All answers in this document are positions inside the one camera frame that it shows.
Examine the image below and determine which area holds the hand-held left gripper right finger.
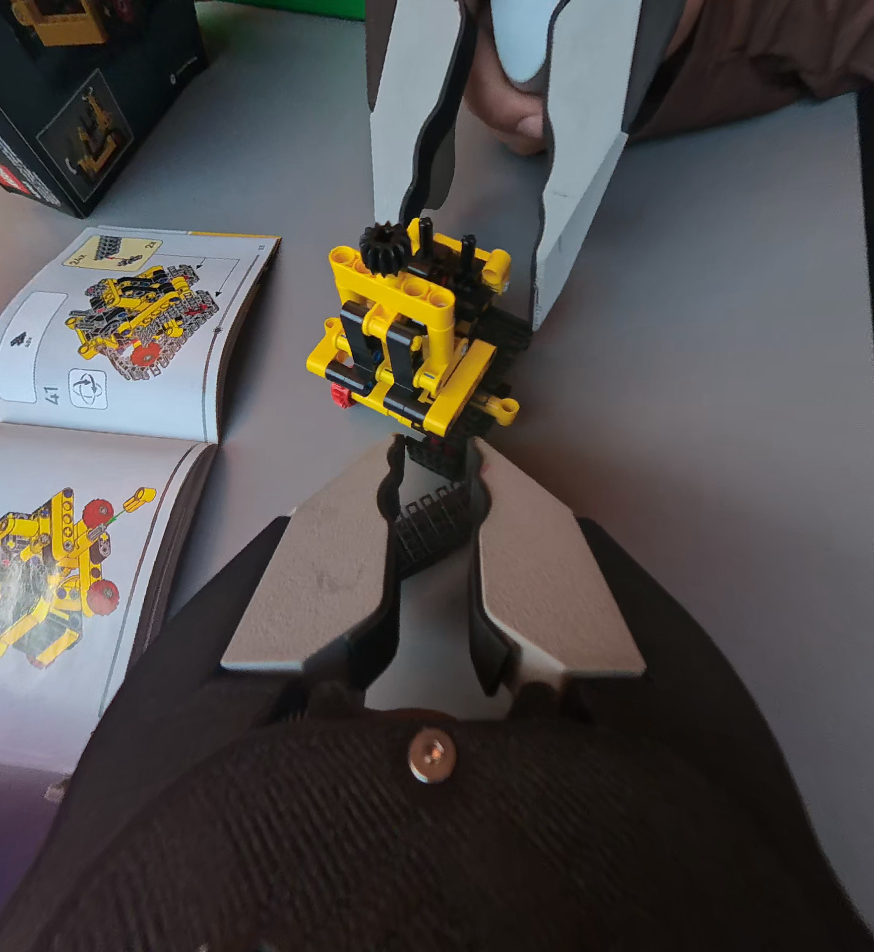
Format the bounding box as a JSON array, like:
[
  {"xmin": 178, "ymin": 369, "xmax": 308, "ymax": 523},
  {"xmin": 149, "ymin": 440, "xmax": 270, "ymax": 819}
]
[{"xmin": 469, "ymin": 437, "xmax": 648, "ymax": 698}]

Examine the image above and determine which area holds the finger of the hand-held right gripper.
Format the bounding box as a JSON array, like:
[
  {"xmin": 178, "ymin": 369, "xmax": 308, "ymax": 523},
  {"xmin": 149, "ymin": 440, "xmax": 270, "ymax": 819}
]
[
  {"xmin": 366, "ymin": 0, "xmax": 480, "ymax": 224},
  {"xmin": 530, "ymin": 0, "xmax": 644, "ymax": 332}
]

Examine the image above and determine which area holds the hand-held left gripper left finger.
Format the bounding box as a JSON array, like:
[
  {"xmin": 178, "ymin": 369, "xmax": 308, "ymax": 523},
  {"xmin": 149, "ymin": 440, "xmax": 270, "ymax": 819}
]
[{"xmin": 220, "ymin": 435, "xmax": 408, "ymax": 689}]

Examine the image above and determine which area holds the black lego track strip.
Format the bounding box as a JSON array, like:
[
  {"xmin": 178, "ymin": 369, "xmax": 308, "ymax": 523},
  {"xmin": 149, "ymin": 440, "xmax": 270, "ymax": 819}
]
[
  {"xmin": 458, "ymin": 306, "xmax": 535, "ymax": 440},
  {"xmin": 394, "ymin": 482, "xmax": 477, "ymax": 583}
]

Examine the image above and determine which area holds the yellow lego bulldozer model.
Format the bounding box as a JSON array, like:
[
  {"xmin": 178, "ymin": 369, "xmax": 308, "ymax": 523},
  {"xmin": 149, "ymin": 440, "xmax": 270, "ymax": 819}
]
[{"xmin": 305, "ymin": 217, "xmax": 535, "ymax": 484}]

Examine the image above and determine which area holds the lego instruction booklet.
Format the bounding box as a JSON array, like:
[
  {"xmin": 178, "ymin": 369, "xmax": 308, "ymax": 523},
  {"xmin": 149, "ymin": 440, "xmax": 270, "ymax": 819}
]
[{"xmin": 0, "ymin": 227, "xmax": 283, "ymax": 774}]

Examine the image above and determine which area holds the black lego set box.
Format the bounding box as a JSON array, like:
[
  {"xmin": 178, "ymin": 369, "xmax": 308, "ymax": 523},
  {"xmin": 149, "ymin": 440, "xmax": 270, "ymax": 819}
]
[{"xmin": 0, "ymin": 0, "xmax": 209, "ymax": 219}]

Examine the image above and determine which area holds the person's right hand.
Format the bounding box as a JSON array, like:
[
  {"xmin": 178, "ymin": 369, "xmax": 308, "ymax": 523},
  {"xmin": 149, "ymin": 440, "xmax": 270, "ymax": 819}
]
[{"xmin": 465, "ymin": 15, "xmax": 553, "ymax": 157}]

